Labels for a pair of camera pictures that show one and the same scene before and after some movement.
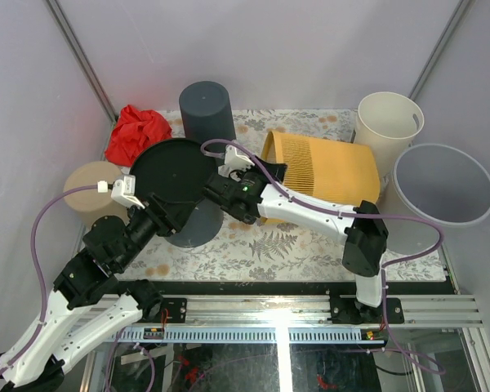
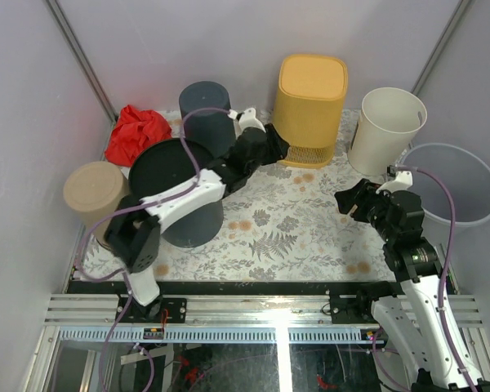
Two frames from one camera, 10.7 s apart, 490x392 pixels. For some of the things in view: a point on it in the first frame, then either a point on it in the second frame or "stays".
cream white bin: [388, 122] stays
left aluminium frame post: [84, 64] stays
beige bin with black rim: [92, 204] stays
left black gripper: [173, 216] → [278, 145]
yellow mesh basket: [331, 170] → [309, 100]
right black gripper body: [247, 218] → [371, 208]
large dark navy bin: [177, 171] stays
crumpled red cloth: [135, 128] stays
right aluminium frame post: [449, 28] stays
